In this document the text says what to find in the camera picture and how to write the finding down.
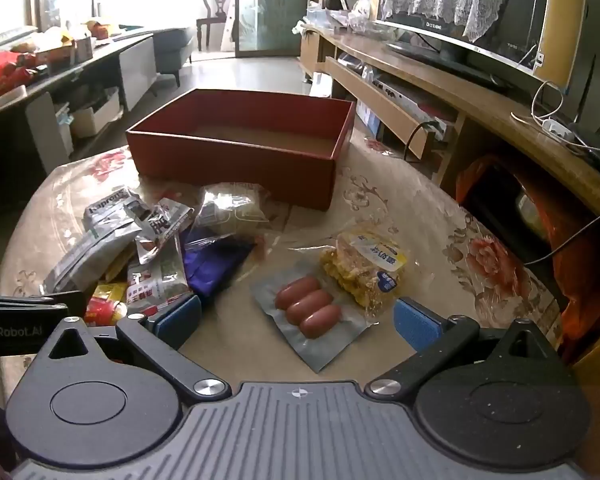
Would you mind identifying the white blue box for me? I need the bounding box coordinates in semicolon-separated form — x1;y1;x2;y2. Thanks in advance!
54;102;75;158

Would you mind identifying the flat screen television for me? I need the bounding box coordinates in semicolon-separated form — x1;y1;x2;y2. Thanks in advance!
375;0;588;92

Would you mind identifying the silver red snack packet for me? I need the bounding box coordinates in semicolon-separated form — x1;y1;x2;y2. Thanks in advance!
134;196;197;266

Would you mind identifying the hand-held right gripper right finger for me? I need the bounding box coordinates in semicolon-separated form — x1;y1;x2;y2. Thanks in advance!
365;296;564;404

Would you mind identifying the yellow corn snack packet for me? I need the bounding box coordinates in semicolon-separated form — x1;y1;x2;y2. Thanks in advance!
286;222;417;322

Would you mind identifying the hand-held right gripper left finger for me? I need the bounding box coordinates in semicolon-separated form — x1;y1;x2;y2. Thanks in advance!
30;294;232;404

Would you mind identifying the pile of snack packets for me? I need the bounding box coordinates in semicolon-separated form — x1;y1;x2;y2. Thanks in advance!
0;20;123;109

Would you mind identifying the blue white carton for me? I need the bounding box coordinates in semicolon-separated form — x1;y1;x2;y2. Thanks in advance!
355;100;381;132

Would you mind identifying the white cable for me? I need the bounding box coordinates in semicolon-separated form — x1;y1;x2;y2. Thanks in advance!
510;80;581;155

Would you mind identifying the black cable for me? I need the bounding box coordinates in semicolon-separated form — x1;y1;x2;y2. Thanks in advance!
405;121;433;161

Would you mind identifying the yellow red snack packet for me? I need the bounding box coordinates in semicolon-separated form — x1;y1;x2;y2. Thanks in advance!
84;281;131;330

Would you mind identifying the wooden television stand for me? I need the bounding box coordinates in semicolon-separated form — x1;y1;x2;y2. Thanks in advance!
299;22;600;261

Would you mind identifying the red flat item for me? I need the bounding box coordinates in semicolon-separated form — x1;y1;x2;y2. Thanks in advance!
420;102;456;122

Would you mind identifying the dark wooden chair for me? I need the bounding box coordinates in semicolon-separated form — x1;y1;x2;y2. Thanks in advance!
196;0;237;52

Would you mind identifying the purple snack packet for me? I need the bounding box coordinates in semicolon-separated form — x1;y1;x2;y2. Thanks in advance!
182;232;261;306

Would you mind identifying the grey green sofa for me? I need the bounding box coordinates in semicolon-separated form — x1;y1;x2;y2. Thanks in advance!
152;27;196;88

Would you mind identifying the sliding glass door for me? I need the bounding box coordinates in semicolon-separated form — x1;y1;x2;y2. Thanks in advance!
235;0;311;58

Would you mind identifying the vacuum-packed sausage packet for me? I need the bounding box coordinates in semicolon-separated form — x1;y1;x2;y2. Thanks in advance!
249;266;377;374

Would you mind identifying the clear bread packet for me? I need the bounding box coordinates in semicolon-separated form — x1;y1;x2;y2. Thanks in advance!
194;181;272;241

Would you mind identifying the orange plastic bag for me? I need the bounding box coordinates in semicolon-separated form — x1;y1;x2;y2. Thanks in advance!
455;155;600;361

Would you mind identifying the dark coffee table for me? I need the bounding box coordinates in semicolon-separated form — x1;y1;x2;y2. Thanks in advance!
0;32;159;196

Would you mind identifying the white media player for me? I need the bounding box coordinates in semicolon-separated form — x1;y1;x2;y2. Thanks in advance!
365;72;456;136

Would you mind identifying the red cardboard box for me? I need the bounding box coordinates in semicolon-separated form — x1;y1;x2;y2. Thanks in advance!
125;87;357;212

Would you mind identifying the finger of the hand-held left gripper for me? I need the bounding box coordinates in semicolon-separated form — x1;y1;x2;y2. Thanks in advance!
0;290;87;318

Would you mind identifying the dark green cushion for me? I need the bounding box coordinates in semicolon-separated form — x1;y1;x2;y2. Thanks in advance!
0;25;39;54

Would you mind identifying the clear plastic bag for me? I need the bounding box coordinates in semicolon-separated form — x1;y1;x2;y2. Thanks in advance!
347;0;381;31

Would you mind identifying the white storage box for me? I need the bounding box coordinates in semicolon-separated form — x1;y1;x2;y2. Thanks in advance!
70;87;122;138

